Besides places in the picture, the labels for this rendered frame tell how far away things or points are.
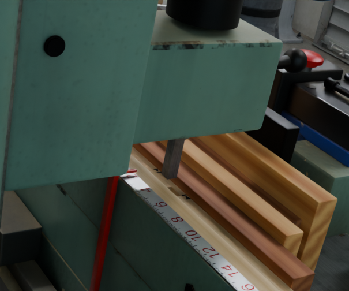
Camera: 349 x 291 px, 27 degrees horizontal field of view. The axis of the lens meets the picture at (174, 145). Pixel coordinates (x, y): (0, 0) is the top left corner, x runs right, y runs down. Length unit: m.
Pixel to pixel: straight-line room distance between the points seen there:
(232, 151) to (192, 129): 0.10
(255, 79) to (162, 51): 0.09
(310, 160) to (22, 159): 0.29
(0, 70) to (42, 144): 0.09
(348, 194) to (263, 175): 0.09
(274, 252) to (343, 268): 0.11
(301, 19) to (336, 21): 0.36
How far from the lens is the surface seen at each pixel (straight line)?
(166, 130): 0.48
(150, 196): 0.50
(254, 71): 0.50
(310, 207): 0.53
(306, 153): 0.62
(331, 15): 4.63
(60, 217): 0.62
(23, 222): 0.65
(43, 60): 0.37
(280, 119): 0.58
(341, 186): 0.60
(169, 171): 0.54
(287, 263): 0.49
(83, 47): 0.38
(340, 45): 4.55
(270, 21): 1.28
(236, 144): 0.58
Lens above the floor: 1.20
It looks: 25 degrees down
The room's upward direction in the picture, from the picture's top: 12 degrees clockwise
